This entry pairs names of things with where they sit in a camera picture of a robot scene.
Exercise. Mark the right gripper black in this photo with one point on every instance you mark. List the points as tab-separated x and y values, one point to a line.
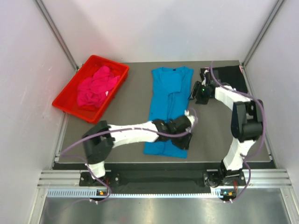
195	94

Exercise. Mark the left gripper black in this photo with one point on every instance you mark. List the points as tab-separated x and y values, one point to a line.
183	144

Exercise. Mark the blue t shirt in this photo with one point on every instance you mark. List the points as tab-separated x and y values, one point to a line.
171	92

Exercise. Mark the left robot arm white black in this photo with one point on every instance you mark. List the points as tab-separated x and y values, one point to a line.
99	141

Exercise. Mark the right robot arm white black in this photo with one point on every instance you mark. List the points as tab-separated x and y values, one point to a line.
246	126

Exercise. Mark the folded black t shirt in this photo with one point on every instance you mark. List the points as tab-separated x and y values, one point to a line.
231	75

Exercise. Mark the pink t shirt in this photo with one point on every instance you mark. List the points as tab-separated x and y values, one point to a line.
94	90

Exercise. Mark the red plastic bin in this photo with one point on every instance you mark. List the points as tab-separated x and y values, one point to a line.
67	98

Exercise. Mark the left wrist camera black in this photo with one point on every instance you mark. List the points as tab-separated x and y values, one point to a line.
192	116

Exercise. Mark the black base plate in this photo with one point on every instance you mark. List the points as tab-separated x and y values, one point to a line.
124	177

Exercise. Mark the right corner aluminium post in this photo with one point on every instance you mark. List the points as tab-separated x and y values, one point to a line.
261	34

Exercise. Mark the corner aluminium post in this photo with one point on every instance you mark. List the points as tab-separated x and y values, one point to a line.
55	31
261	34

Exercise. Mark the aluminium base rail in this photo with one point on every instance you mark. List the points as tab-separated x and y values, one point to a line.
65	184

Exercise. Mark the left corner aluminium post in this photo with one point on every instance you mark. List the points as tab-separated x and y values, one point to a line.
55	31

